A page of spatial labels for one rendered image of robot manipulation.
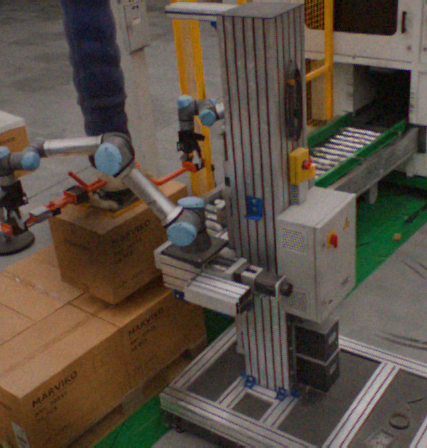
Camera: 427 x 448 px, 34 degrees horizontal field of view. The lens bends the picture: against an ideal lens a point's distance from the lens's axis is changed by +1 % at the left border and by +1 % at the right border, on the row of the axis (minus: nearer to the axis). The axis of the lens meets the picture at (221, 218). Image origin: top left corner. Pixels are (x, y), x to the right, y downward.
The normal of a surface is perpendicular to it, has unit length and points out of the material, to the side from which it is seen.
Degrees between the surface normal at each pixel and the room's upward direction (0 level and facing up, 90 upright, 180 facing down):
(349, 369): 0
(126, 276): 91
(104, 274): 90
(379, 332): 0
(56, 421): 90
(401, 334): 0
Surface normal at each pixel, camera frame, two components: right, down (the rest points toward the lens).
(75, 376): 0.77, 0.24
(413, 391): -0.08, -0.88
